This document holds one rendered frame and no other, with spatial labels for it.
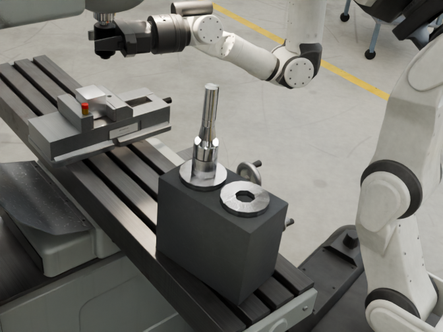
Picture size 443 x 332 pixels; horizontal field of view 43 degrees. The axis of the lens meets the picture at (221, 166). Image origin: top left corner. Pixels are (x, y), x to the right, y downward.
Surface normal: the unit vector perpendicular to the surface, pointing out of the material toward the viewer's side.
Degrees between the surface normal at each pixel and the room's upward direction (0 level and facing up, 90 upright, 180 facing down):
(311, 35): 81
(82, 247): 90
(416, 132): 90
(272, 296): 0
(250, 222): 0
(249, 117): 0
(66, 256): 90
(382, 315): 90
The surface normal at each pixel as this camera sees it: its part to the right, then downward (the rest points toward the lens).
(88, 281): 0.64, 0.50
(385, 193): -0.63, 0.40
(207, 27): 0.42, 0.16
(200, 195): 0.10, -0.81
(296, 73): 0.27, 0.45
